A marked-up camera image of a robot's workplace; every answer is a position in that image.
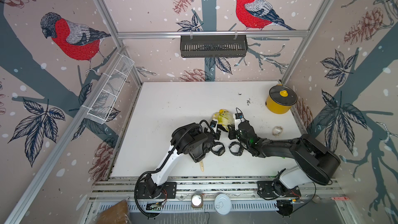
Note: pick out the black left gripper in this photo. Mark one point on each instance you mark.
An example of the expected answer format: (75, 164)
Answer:
(216, 137)

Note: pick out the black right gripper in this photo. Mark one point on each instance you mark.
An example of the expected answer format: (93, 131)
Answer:
(231, 130)

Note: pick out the black digital watch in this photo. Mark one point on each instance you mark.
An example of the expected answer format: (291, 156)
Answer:
(236, 148)
(218, 149)

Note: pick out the yellow green frog towel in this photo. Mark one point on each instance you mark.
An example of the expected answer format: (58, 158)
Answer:
(224, 118)

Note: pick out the cream strap analog watch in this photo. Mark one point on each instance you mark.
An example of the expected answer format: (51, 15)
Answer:
(277, 130)

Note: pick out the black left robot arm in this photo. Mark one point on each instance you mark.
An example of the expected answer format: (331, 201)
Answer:
(196, 140)

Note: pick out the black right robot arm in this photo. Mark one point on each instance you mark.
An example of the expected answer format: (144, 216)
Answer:
(314, 162)

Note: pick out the yellow pot with glass lid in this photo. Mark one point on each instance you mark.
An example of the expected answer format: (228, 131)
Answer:
(280, 99)

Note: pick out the glass spice jar silver lid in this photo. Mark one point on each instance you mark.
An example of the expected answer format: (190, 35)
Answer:
(197, 201)

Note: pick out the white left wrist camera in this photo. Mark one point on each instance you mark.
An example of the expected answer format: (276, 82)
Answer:
(214, 125)

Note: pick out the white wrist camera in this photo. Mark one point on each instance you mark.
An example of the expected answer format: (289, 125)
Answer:
(238, 118)
(214, 125)

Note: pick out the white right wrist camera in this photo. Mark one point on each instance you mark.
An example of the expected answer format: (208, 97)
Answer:
(238, 118)

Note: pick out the black hanging wire basket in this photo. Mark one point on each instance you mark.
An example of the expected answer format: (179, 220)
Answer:
(213, 46)

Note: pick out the white mesh wall shelf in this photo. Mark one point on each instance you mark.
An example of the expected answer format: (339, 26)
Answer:
(103, 106)

